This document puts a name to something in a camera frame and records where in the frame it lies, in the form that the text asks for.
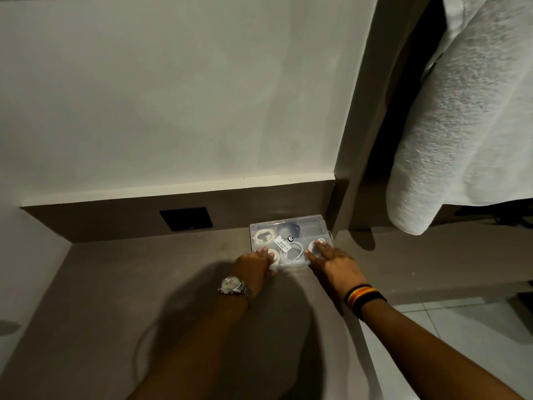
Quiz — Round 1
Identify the person's right hand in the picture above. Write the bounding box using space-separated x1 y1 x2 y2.
304 241 369 298

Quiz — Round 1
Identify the person's left hand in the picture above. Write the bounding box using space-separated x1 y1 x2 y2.
232 247 276 294

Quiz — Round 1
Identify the clear plastic organizer box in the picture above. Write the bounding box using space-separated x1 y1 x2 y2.
249 214 335 271

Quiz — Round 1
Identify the person's left forearm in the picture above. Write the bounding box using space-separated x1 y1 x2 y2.
133 293 250 400

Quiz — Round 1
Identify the person's right forearm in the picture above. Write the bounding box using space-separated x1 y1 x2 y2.
360 302 525 400

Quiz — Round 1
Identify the silver wristwatch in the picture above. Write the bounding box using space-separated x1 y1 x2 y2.
217 275 254 309

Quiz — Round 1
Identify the black orange striped wristband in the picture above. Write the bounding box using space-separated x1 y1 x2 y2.
344 283 388 321

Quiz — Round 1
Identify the brown wooden wardrobe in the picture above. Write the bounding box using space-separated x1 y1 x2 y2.
333 0 533 307

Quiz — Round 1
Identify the white hanging towel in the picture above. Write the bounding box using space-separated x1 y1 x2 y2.
385 0 533 237

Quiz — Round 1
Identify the coiled black cable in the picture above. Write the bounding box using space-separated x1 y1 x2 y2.
279 222 301 242

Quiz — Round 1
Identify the black wall socket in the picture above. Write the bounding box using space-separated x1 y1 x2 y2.
159 207 214 233

